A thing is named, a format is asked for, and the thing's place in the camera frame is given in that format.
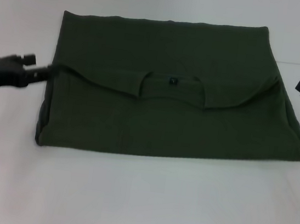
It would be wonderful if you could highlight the dark green FREE! t-shirt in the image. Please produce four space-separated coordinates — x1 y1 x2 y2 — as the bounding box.
33 0 300 181

